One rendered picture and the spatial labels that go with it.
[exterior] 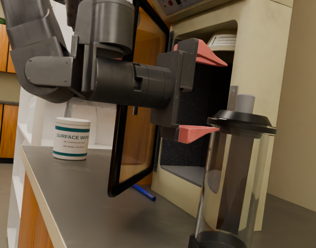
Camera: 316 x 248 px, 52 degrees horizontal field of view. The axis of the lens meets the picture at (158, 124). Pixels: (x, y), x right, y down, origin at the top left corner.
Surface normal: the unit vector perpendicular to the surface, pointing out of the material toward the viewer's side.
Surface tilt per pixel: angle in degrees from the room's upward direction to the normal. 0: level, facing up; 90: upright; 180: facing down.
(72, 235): 0
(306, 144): 90
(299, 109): 90
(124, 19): 82
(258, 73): 90
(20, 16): 73
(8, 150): 90
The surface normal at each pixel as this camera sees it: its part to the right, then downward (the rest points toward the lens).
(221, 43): -0.57, -0.44
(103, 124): 0.25, 0.13
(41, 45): 0.00, -0.07
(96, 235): 0.12, -0.99
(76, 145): 0.50, 0.11
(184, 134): -0.89, -0.08
